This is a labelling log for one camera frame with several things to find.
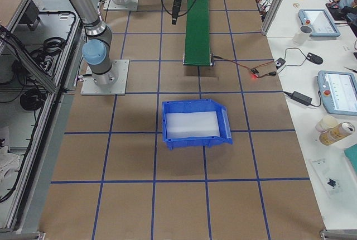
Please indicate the green conveyor belt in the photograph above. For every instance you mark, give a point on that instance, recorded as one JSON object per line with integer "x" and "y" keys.
{"x": 197, "y": 40}

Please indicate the blue plastic bin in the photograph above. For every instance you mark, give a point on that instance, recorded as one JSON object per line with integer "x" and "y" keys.
{"x": 189, "y": 123}

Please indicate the white mug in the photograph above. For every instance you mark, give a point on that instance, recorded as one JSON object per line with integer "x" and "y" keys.
{"x": 302, "y": 35}

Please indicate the far teach pendant tablet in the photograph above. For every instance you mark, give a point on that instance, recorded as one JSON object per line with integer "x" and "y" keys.
{"x": 320, "y": 22}

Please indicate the teach pendant tablet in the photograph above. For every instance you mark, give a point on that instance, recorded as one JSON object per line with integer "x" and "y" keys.
{"x": 338, "y": 92}
{"x": 320, "y": 22}

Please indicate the black power adapter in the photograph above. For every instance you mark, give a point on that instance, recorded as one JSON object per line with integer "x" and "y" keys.
{"x": 299, "y": 97}

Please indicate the near teach pendant tablet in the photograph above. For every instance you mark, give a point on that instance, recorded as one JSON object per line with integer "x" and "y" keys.
{"x": 338, "y": 92}

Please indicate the paper cup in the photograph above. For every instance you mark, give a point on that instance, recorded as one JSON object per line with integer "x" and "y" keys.
{"x": 326, "y": 123}

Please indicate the drink can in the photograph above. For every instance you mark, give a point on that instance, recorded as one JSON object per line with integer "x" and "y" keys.
{"x": 336, "y": 133}

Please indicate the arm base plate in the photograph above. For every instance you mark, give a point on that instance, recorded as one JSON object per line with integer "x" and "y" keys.
{"x": 120, "y": 5}
{"x": 111, "y": 83}

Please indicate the aluminium frame post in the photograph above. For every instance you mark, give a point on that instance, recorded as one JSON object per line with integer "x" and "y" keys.
{"x": 270, "y": 16}

